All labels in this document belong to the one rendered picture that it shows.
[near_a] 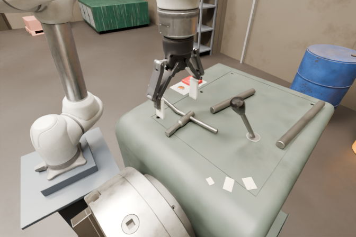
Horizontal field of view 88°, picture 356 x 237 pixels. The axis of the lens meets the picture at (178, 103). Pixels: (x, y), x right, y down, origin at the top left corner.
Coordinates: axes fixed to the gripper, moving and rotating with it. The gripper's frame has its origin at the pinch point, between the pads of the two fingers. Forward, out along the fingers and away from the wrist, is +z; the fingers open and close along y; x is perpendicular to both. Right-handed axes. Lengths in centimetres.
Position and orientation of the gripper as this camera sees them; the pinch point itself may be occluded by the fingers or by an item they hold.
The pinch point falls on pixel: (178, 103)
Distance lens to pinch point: 55.5
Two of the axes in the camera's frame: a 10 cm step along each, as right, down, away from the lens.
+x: 7.0, 4.3, -5.7
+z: 0.0, 8.0, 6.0
